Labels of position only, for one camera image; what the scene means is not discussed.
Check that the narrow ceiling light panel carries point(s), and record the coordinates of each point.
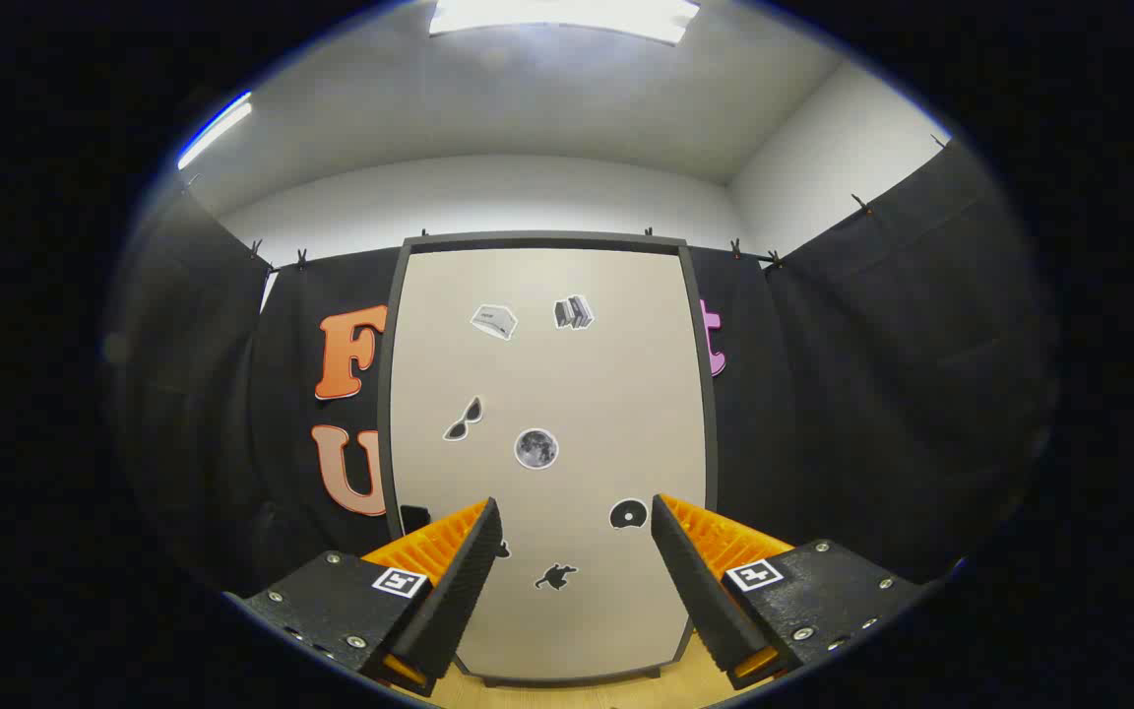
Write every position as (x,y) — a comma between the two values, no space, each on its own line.
(215,130)

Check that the dark grey shoe cabinet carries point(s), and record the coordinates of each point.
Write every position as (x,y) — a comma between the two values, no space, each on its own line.
(387,394)

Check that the black backdrop cloth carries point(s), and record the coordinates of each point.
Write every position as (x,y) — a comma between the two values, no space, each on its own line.
(872,394)

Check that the large ceiling light panel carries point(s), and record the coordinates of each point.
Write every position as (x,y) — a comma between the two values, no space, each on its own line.
(567,18)

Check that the beige shoe cabinet door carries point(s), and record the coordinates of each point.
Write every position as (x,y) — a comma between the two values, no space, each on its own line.
(587,394)

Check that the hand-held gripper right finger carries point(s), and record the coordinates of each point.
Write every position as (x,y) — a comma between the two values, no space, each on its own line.
(700,591)

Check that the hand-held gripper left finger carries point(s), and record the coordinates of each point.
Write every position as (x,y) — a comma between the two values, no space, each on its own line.
(459,591)

